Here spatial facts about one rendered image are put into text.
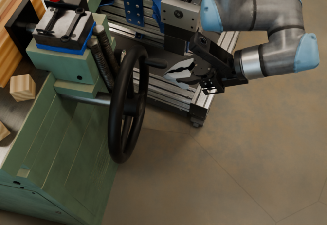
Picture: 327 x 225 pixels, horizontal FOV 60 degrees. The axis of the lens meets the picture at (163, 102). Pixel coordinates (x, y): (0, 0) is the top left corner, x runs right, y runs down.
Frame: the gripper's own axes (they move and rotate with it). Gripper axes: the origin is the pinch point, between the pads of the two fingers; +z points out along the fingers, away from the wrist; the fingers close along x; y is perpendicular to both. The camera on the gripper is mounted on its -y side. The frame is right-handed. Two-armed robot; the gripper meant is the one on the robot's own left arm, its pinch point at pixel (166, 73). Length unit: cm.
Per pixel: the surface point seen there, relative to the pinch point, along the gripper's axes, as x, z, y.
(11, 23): -8.0, 17.3, -32.0
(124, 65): -11.1, -1.7, -16.3
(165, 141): 16, 43, 68
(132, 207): -20, 50, 64
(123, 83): -15.0, -2.1, -15.2
